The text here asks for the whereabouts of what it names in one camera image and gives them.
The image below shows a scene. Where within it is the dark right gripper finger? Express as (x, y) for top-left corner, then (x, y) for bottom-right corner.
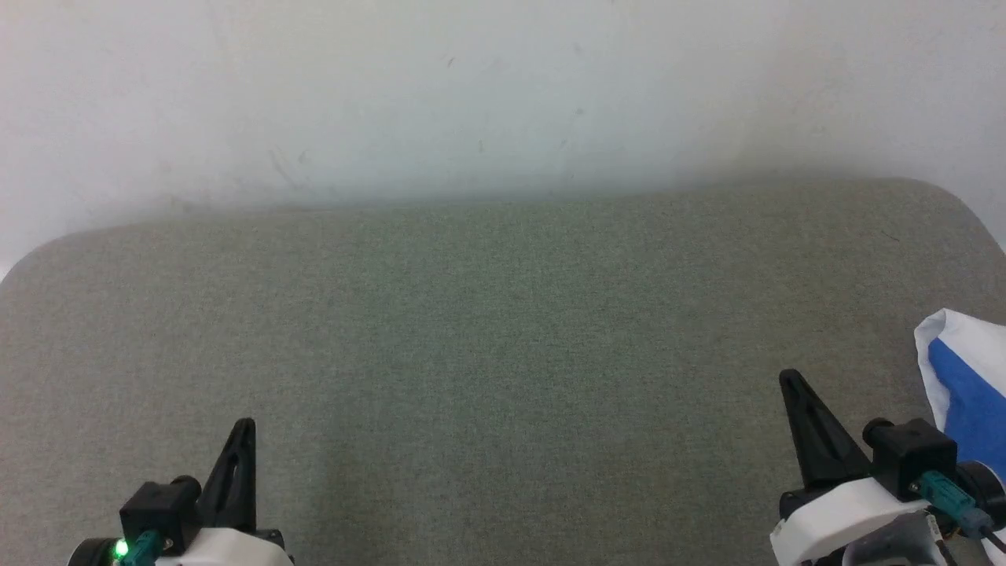
(777, 369), (875, 494)

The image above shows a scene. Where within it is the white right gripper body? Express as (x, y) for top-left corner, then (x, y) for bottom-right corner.
(769, 476), (934, 566)

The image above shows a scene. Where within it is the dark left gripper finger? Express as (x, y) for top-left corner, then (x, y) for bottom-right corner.
(195, 417), (259, 535)

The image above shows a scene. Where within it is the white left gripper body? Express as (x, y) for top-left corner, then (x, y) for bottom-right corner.
(157, 527), (296, 566)

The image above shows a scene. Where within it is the white and blue garment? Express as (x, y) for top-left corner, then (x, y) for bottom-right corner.
(913, 308), (1006, 484)

